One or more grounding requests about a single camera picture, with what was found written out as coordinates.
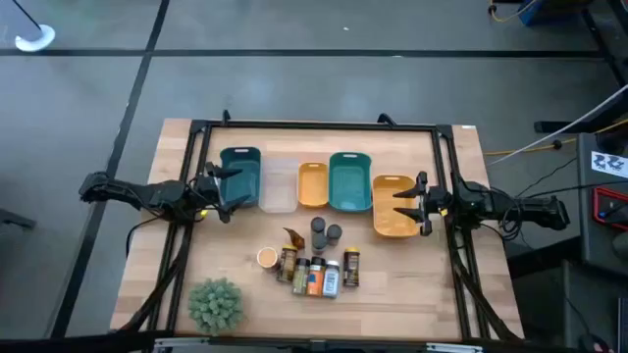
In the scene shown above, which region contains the yellow floor cable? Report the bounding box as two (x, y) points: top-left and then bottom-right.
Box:
(483, 117), (628, 157)

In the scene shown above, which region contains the large yellow plastic bin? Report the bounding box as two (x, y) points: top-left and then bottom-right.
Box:
(372, 175), (421, 239)

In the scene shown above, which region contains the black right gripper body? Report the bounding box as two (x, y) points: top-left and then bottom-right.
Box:
(422, 184), (452, 220)

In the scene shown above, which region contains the blue box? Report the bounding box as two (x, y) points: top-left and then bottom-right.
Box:
(517, 0), (590, 26)

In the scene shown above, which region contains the artificial green plant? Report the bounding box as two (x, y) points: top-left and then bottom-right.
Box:
(187, 277), (245, 336)

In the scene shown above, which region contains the thin black stand pole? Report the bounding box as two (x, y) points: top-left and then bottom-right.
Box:
(12, 0), (43, 30)

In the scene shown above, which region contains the black computer mouse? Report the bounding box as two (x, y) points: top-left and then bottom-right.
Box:
(578, 330), (612, 353)

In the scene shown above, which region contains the green plastic bin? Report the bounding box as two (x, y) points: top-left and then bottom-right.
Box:
(328, 151), (374, 213)

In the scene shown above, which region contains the dark teal plastic bin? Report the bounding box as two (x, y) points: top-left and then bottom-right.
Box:
(219, 146), (262, 208)

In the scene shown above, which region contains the black table frame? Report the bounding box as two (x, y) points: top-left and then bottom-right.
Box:
(115, 108), (525, 344)

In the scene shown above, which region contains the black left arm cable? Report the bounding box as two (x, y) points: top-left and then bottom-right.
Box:
(125, 215), (171, 259)

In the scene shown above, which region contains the tan-lid round glass jar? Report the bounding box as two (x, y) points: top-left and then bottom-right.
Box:
(256, 246), (280, 271)

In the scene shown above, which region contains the black slanted beam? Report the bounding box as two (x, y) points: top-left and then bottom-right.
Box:
(581, 0), (628, 89)

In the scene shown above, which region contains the silver-lid square spice jar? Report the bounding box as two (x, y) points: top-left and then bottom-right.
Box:
(322, 259), (341, 299)

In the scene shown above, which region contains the black-lid orange spice jar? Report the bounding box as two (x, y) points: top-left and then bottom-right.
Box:
(306, 256), (328, 298)

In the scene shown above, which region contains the brown orange spice packet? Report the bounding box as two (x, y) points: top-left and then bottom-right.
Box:
(283, 227), (306, 250)

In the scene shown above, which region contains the grey floor bracket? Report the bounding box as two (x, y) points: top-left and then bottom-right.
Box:
(0, 208), (38, 230)

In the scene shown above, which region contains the thin black floor cable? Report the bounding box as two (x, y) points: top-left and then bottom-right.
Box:
(514, 155), (628, 200)

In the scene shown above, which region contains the black cabinet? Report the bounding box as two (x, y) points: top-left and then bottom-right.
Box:
(576, 131), (628, 276)

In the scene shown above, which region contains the clear plastic bin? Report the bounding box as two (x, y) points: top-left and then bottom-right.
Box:
(258, 156), (300, 215)

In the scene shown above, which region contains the black camera rail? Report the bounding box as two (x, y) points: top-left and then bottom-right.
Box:
(0, 332), (628, 353)

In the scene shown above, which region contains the black-lid green herb jar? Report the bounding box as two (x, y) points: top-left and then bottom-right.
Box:
(291, 257), (311, 296)

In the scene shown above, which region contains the white printed sticker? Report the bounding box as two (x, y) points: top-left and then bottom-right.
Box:
(591, 150), (628, 179)

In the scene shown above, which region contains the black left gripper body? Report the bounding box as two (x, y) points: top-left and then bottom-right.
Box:
(192, 162), (226, 220)

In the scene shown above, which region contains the yellow looped cable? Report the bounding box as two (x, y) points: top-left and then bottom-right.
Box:
(488, 0), (541, 24)

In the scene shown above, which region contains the small yellow plastic bin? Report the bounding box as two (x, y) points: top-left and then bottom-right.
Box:
(297, 162), (330, 209)

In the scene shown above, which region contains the black floor bar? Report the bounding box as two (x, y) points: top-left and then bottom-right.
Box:
(534, 95), (628, 134)

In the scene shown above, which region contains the red framed device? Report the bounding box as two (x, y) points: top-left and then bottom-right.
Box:
(592, 185), (628, 232)

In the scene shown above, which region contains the white round stand base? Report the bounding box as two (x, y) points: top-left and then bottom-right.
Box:
(14, 24), (56, 53)

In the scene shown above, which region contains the yellow-lid brown spice jar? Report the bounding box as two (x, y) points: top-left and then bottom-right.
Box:
(276, 243), (299, 284)

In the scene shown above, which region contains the yellow-lid dark spice jar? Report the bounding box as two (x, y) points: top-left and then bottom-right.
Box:
(342, 247), (361, 288)

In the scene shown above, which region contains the white floor cable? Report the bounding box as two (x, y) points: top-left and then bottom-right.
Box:
(488, 82), (628, 167)

